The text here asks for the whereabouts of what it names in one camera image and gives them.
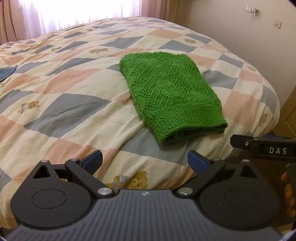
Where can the white wall socket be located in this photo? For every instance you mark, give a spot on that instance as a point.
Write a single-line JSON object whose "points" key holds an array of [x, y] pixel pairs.
{"points": [[252, 10]]}

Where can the checkered teddy bear quilt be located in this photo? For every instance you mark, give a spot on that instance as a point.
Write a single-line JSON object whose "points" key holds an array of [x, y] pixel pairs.
{"points": [[68, 98]]}

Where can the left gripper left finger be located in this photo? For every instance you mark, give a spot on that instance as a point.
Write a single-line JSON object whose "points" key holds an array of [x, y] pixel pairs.
{"points": [[81, 172]]}

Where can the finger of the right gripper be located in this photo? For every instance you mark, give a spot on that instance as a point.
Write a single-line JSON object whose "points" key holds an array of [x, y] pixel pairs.
{"points": [[247, 142]]}

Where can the pink curtain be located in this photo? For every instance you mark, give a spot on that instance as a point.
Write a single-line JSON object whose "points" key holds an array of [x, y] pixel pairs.
{"points": [[22, 20]]}

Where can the blue denim clothes pile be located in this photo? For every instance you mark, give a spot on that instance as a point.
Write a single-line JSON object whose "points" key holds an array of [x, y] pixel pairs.
{"points": [[6, 72]]}

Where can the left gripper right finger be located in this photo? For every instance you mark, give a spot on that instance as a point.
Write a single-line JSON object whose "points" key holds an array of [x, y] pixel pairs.
{"points": [[206, 171]]}

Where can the green knitted vest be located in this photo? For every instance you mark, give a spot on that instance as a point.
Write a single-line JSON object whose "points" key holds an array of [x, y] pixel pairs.
{"points": [[172, 96]]}

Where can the person's right hand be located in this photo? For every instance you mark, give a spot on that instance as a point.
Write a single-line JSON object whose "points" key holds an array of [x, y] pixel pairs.
{"points": [[289, 197]]}

